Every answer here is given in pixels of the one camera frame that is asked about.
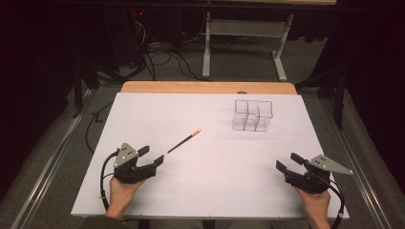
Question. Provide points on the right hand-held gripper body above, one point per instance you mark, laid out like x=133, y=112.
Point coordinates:
x=313, y=181

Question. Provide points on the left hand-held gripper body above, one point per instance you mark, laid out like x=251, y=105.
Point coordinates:
x=127, y=171

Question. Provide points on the black pencil with orange end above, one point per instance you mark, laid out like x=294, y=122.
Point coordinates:
x=184, y=141

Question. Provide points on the person's left hand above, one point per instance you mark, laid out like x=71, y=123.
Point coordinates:
x=122, y=192

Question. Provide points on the person's right hand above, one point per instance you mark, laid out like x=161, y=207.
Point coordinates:
x=315, y=203

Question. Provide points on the white board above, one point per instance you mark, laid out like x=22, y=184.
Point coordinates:
x=207, y=184

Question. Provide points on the olive sleeve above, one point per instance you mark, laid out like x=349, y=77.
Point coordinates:
x=102, y=223

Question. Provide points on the clear plastic compartment organizer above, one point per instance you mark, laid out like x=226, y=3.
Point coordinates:
x=253, y=116

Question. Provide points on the wooden table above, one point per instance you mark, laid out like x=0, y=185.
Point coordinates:
x=178, y=87

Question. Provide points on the black metal stand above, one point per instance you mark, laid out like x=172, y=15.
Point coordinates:
x=78, y=89
x=340, y=95

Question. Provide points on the aluminium floor rail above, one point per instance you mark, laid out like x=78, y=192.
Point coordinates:
x=54, y=159
x=359, y=165

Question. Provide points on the white metal desk frame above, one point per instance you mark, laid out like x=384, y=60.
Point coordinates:
x=245, y=28

